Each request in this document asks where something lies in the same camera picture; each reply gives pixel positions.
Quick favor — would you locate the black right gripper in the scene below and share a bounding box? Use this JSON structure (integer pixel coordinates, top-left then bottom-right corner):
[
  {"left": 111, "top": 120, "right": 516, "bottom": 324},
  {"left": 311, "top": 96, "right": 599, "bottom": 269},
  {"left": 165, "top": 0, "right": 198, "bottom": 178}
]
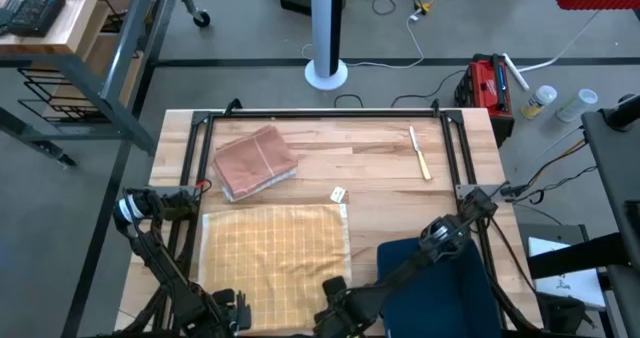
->
[{"left": 312, "top": 287, "right": 386, "bottom": 338}]

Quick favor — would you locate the yellow plaid towel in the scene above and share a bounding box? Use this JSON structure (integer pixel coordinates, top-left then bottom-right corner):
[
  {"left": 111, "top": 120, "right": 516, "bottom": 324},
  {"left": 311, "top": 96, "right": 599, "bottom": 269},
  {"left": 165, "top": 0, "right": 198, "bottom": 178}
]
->
[{"left": 198, "top": 185, "right": 352, "bottom": 332}]

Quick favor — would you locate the terracotta pink plaid towel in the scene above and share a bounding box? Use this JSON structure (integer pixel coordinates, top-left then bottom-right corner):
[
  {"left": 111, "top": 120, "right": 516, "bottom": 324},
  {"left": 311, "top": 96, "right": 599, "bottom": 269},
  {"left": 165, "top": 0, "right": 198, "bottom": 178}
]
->
[{"left": 212, "top": 124, "right": 300, "bottom": 202}]

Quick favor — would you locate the navy blue fabric bin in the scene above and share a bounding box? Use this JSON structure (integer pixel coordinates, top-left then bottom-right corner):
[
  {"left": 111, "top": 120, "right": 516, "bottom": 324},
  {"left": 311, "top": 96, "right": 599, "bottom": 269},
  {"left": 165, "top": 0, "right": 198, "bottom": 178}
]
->
[{"left": 375, "top": 236, "right": 501, "bottom": 338}]

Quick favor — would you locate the thin wooden stick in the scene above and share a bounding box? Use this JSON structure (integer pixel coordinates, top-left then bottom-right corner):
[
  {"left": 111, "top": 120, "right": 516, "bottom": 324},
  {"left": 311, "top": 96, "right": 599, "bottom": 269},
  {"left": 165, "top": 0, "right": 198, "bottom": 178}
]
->
[{"left": 408, "top": 125, "right": 433, "bottom": 182}]

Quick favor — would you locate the black bag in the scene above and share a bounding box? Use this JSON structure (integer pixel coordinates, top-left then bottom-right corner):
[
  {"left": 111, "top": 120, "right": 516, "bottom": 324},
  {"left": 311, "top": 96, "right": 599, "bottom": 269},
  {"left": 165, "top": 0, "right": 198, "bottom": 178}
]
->
[{"left": 538, "top": 292, "right": 597, "bottom": 337}]

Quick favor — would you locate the white board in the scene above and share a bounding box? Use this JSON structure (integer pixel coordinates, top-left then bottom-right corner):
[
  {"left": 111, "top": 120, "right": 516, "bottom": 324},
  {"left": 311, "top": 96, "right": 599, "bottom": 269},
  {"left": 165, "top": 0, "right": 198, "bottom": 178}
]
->
[{"left": 528, "top": 235, "right": 609, "bottom": 310}]

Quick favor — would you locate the black flat beam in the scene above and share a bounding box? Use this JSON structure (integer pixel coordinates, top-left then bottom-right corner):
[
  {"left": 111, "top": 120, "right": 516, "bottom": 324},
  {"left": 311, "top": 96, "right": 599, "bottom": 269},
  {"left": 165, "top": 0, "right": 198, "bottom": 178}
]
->
[{"left": 528, "top": 231, "right": 634, "bottom": 280}]

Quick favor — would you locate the white and black tower fan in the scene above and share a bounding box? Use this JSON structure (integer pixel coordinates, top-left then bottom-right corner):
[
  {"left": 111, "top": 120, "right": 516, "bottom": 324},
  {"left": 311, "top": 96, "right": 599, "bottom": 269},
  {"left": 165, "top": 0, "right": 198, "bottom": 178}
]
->
[{"left": 304, "top": 0, "right": 350, "bottom": 92}]

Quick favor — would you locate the red tool case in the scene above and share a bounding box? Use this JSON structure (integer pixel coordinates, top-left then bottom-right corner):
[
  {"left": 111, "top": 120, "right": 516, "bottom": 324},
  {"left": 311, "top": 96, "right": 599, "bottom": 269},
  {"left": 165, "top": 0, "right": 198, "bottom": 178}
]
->
[{"left": 453, "top": 52, "right": 516, "bottom": 147}]

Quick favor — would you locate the white canister yellow label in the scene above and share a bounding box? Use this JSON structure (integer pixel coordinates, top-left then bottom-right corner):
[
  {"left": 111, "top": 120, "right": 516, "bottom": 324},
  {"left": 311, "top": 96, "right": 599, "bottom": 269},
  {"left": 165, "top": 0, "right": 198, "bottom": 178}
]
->
[{"left": 519, "top": 83, "right": 559, "bottom": 121}]

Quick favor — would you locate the white plastic tube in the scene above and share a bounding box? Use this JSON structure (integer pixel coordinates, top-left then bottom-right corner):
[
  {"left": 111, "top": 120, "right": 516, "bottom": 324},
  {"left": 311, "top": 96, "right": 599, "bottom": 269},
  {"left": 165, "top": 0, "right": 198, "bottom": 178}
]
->
[{"left": 501, "top": 51, "right": 532, "bottom": 92}]

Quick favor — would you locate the grey side desk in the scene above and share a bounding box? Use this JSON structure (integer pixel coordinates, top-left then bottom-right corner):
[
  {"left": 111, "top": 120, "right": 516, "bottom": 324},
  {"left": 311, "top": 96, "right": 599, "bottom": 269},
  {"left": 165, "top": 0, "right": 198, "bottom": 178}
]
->
[{"left": 582, "top": 93, "right": 640, "bottom": 338}]

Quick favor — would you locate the black caster wheel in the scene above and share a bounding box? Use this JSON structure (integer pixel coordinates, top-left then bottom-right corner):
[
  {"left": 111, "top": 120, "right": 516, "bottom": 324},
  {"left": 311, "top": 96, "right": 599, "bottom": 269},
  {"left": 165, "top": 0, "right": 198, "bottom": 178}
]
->
[{"left": 191, "top": 7, "right": 212, "bottom": 29}]

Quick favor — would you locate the black electronic device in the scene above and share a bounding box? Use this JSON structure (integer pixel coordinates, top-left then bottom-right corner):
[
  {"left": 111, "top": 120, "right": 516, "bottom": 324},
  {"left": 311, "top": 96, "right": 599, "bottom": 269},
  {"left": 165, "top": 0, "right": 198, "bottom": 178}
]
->
[{"left": 5, "top": 0, "right": 66, "bottom": 39}]

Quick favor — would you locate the dark grey flat device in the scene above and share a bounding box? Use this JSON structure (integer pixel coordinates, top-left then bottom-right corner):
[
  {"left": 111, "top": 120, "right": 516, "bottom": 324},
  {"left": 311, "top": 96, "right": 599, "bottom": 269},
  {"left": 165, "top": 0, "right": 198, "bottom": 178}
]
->
[{"left": 0, "top": 0, "right": 24, "bottom": 28}]

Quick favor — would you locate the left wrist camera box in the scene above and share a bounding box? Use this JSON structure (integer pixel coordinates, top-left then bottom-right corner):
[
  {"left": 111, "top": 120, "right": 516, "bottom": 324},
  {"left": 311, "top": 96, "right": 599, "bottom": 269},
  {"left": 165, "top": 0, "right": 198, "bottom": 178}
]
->
[{"left": 212, "top": 287, "right": 237, "bottom": 307}]

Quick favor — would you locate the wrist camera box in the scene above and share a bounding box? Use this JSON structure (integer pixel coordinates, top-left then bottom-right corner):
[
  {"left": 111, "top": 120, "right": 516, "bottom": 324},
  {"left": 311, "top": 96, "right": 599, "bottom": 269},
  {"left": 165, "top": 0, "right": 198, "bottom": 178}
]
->
[
  {"left": 322, "top": 276, "right": 348, "bottom": 299},
  {"left": 212, "top": 287, "right": 237, "bottom": 307}
]

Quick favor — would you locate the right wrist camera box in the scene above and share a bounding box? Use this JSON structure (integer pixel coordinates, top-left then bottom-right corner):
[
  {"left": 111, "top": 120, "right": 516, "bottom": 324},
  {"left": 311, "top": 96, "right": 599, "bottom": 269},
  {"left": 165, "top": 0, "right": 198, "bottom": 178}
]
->
[{"left": 322, "top": 276, "right": 348, "bottom": 299}]

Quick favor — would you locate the black aluminium table frame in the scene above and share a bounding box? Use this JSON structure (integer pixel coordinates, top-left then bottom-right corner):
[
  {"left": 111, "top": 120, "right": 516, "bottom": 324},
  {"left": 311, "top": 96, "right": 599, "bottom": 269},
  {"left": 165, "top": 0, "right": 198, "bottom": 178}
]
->
[{"left": 94, "top": 108, "right": 546, "bottom": 338}]

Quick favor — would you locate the black cable with connector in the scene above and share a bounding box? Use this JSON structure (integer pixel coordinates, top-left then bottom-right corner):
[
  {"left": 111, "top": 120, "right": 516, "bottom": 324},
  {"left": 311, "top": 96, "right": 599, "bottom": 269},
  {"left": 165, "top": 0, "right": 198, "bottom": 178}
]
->
[{"left": 501, "top": 137, "right": 601, "bottom": 204}]

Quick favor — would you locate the white floor cable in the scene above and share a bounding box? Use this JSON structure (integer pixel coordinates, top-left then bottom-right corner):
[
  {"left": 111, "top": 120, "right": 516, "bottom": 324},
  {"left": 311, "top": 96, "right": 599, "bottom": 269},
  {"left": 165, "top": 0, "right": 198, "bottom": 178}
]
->
[{"left": 302, "top": 7, "right": 426, "bottom": 70}]

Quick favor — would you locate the wooden workbench grey steel frame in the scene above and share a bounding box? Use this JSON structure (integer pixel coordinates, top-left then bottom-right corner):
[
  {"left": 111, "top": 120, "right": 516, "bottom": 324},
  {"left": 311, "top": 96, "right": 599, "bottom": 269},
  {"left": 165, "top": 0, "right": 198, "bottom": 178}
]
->
[{"left": 0, "top": 0, "right": 214, "bottom": 169}]

